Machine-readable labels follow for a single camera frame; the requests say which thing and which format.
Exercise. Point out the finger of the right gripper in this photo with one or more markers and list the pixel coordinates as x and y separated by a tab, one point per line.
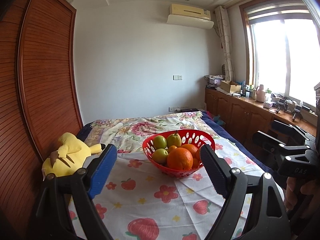
287	128
298	152

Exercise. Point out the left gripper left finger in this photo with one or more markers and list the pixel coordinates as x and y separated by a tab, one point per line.
52	213

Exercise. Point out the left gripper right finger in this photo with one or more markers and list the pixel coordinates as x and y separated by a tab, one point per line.
266	219

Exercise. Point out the large orange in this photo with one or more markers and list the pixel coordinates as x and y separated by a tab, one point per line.
180	159
191	148

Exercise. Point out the yellow green pear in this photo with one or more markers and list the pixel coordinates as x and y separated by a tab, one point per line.
174	139

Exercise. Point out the small tangerine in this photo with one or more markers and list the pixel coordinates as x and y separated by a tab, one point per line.
198	154
196	163
171	148

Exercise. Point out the green apple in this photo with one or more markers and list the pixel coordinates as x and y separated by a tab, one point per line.
160	156
159	142

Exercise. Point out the person's right hand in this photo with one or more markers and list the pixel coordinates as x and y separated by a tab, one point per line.
310	188

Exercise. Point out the wooden low cabinet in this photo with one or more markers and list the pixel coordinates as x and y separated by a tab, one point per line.
245	116

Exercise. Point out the pink white bottle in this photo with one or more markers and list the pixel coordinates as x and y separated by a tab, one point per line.
260	94

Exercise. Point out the blue bed sheet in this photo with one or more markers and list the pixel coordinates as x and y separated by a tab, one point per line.
223	133

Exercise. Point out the yellow Pikachu plush toy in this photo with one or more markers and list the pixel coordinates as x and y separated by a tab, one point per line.
70	156

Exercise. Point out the cardboard box on cabinet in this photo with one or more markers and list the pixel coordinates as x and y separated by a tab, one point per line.
230	86

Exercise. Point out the large orange in basket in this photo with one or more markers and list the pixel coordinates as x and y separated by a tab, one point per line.
191	148

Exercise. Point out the small tangerine in basket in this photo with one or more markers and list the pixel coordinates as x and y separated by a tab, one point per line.
196	163

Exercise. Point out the white fruit print cloth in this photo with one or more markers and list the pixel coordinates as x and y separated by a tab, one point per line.
138	201

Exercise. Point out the red perforated plastic basket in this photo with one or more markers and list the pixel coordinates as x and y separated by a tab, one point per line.
188	136

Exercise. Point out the wooden framed window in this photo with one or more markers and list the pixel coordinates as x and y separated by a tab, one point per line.
282	48

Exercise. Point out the floral bed quilt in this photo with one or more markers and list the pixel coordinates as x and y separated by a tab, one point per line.
128	134

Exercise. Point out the wooden wardrobe sliding doors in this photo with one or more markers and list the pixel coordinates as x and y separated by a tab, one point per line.
38	99

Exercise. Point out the patterned beige curtain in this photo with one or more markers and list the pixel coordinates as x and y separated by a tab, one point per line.
226	41

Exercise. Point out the white air conditioner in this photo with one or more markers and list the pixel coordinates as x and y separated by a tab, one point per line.
189	16

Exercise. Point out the white wall power strip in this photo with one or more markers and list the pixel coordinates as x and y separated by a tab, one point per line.
177	109

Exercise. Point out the white wall switch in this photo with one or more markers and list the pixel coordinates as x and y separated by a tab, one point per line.
177	77

